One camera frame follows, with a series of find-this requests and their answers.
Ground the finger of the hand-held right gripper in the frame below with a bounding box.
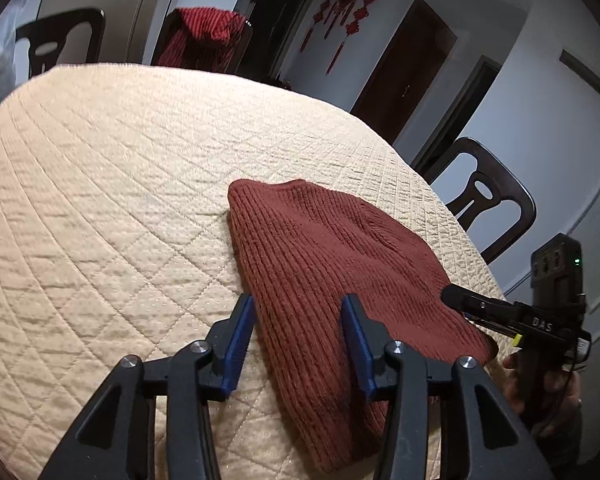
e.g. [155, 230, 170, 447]
[462, 310, 518, 337]
[441, 284, 520, 317]

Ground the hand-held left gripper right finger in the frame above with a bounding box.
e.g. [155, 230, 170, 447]
[341, 294, 556, 480]

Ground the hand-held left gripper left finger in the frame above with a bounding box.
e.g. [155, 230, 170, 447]
[39, 294, 255, 480]

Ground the maroon knit sweater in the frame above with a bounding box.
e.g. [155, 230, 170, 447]
[227, 178, 497, 474]

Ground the person's right hand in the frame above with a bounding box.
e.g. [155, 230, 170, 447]
[501, 352, 584, 443]

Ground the dark wooden chair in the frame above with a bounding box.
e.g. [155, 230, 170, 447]
[15, 7, 106, 81]
[422, 136, 537, 265]
[150, 7, 254, 74]

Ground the grey framed door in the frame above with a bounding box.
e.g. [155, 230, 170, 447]
[412, 56, 504, 177]

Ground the beige quilted blanket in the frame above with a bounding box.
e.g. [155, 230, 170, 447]
[0, 62, 507, 480]

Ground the brown wooden door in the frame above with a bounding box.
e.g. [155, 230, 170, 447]
[350, 0, 459, 144]

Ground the red striped garment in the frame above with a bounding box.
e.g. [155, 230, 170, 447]
[157, 6, 248, 72]

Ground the dark open doorway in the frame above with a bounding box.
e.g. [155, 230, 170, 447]
[232, 0, 324, 87]

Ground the wall air vent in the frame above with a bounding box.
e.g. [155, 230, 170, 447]
[559, 49, 600, 107]

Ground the red knot wall decoration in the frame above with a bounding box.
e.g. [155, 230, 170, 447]
[322, 0, 362, 41]
[300, 0, 347, 53]
[326, 0, 387, 76]

